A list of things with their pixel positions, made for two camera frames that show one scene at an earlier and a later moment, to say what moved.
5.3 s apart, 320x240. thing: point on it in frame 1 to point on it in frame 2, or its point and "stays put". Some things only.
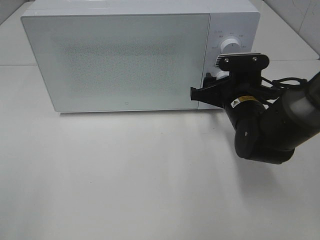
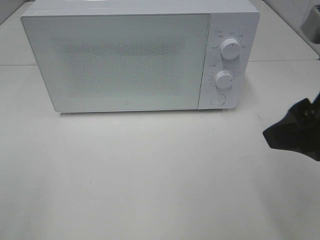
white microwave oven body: (114, 55) stays put
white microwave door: (120, 62) stays put
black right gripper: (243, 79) to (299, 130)
